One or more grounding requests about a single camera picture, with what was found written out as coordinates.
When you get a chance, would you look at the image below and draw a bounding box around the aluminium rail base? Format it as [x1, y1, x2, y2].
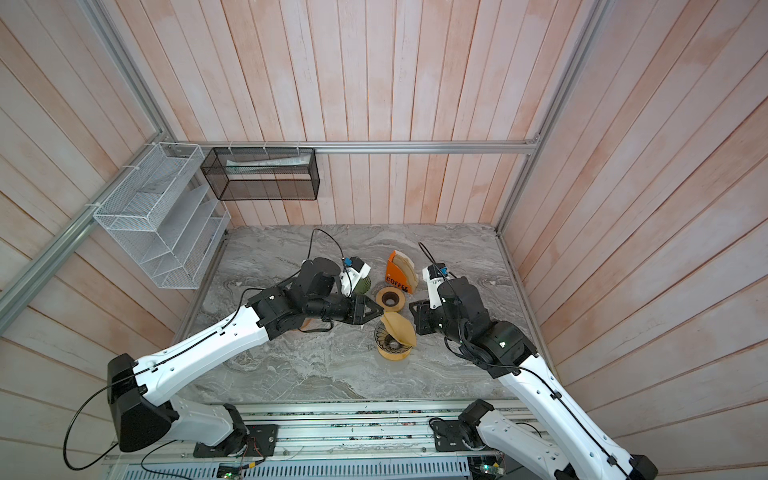
[101, 399, 541, 480]

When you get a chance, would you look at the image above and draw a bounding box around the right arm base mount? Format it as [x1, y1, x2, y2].
[428, 399, 495, 452]

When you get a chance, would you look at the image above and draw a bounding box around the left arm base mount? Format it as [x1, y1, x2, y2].
[193, 403, 279, 458]

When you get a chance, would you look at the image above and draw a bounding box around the right camera cable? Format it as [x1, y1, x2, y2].
[418, 241, 448, 277]

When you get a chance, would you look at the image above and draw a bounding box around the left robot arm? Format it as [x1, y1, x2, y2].
[107, 257, 384, 456]

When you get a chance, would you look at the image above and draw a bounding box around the black wire mesh basket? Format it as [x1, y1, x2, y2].
[201, 146, 320, 201]

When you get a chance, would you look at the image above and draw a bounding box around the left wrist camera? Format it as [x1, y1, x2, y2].
[340, 256, 371, 297]

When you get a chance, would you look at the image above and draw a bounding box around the wooden ring dripper stand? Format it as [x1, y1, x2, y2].
[377, 345, 412, 361]

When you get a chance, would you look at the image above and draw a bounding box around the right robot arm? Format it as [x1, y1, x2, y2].
[409, 268, 658, 479]

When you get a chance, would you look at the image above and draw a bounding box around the paper in black basket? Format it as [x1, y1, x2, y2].
[225, 155, 311, 175]

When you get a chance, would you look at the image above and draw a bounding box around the left camera cable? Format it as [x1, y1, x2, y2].
[307, 227, 348, 265]

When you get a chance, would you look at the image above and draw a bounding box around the brown paper filter stack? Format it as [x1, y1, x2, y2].
[392, 250, 419, 294]

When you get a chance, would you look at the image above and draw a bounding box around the clear glass dripper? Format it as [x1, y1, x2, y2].
[374, 323, 405, 348]

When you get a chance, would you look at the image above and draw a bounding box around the white wire mesh shelf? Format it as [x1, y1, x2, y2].
[94, 143, 231, 290]

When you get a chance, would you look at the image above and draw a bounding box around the perforated cable duct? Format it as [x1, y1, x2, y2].
[105, 457, 472, 479]

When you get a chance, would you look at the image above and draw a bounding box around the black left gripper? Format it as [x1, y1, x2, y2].
[304, 291, 385, 324]

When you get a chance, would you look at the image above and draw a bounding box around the orange glass pitcher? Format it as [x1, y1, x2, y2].
[299, 318, 314, 331]

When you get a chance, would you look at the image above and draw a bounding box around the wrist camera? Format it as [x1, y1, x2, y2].
[422, 263, 447, 309]
[340, 256, 371, 297]

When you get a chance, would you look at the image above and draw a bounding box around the orange coffee filter box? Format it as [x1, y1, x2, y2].
[385, 250, 411, 294]

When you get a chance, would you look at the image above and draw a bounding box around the green glass dripper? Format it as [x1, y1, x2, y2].
[353, 276, 371, 295]

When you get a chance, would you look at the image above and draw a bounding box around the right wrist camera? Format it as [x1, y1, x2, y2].
[422, 263, 447, 309]

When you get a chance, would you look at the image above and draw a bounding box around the brown paper coffee filter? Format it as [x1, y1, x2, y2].
[382, 312, 418, 347]

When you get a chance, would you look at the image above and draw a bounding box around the camera cable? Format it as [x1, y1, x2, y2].
[307, 227, 348, 265]
[418, 241, 448, 277]

